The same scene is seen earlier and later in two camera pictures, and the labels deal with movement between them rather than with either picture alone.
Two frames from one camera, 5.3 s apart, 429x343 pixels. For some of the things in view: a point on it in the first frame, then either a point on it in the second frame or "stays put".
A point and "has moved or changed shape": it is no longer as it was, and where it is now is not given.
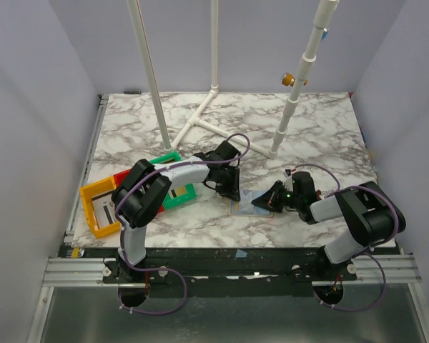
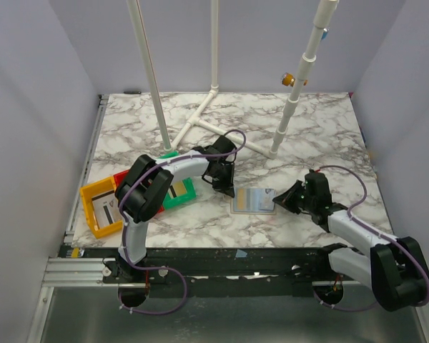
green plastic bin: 171,201 stays put
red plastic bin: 120,177 stays put
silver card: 245,206 has moved or changed shape
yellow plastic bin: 89,191 stays put
